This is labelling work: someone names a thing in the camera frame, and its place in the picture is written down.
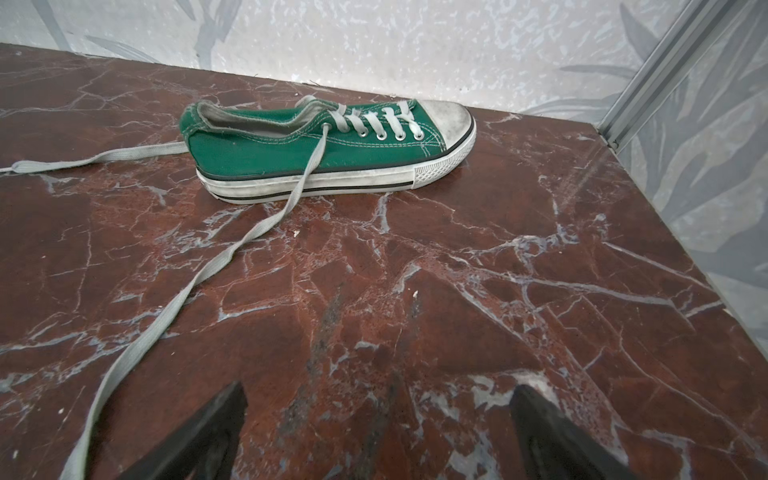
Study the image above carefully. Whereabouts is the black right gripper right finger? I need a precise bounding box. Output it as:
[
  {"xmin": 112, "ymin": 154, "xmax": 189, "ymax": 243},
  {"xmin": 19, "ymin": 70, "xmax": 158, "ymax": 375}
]
[{"xmin": 509, "ymin": 384, "xmax": 637, "ymax": 480}]

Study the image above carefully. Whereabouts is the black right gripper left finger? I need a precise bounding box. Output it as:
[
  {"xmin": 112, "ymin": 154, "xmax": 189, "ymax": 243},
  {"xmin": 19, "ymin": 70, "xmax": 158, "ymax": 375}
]
[{"xmin": 119, "ymin": 381, "xmax": 248, "ymax": 479}]

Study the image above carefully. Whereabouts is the white shoelace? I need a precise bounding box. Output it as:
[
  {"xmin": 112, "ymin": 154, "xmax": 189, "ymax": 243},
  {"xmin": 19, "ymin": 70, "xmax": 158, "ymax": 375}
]
[{"xmin": 0, "ymin": 98, "xmax": 426, "ymax": 480}]

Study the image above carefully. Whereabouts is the green canvas sneaker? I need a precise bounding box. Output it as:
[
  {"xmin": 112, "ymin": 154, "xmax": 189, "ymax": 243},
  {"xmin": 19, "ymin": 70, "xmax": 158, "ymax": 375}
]
[{"xmin": 180, "ymin": 96, "xmax": 477, "ymax": 204}]

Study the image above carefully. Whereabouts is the aluminium cage frame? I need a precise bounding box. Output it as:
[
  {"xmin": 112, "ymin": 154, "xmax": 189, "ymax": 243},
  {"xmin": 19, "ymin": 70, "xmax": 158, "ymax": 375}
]
[{"xmin": 597, "ymin": 0, "xmax": 747, "ymax": 153}]

